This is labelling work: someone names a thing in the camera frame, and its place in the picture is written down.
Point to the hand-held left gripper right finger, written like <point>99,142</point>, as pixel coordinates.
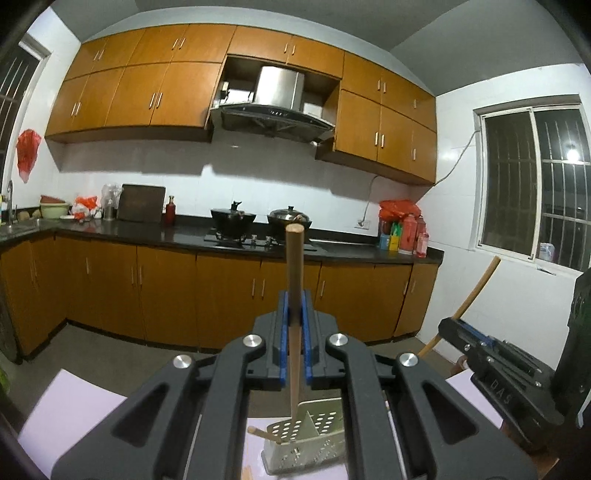
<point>308,332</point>

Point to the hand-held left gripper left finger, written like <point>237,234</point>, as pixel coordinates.
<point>285,332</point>

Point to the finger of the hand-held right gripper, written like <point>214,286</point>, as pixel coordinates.
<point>461,334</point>

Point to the wooden chopstick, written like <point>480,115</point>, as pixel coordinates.
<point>294,258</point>
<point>265,434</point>
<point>480,286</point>

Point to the grey perforated utensil holder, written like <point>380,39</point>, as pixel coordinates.
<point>318,443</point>

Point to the pink labelled bottle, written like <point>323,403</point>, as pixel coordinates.
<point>422,244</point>

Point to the gas stove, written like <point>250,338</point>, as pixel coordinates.
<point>231,242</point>

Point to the large red oil bottle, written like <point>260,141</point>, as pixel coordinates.
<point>407,237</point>

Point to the black wok with glass lid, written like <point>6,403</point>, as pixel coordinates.
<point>279,216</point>

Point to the blue and yellow box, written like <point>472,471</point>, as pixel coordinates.
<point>388,242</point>

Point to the pale plastic packet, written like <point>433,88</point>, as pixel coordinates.
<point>546,252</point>

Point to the black pot with lid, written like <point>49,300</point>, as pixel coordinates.
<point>233,221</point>

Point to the wooden base cabinets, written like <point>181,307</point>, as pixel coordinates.
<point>166,295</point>

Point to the black stone countertop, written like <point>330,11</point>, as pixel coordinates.
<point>184,235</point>

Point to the crumpled red plastic bag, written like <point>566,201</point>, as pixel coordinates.
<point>397,207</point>

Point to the barred window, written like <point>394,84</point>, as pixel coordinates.
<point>508,184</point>
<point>14,92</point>

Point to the small red bottle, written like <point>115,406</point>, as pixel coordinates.
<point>171,212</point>

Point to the dark wooden cutting board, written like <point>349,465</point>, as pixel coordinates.
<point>141,203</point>

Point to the steel cup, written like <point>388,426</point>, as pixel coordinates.
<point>109,213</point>

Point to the clear plastic bag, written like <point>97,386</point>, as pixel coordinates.
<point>111,191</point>

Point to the lavender tablecloth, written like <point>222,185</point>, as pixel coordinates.
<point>69,406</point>

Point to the red and white plastic bag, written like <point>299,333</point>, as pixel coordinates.
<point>85,203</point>

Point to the steel range hood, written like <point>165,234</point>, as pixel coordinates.
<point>277,87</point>

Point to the green basin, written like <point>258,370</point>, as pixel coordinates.
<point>53,211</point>

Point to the steel sink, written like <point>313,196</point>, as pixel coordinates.
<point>18,226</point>

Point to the steel faucet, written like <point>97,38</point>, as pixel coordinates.
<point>9,194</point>

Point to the hanging red plastic bag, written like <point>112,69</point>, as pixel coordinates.
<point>27,150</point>

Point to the white wall outlet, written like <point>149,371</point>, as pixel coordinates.
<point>362,224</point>

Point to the short wooden wall cabinet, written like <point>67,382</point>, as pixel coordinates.
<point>286,50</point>

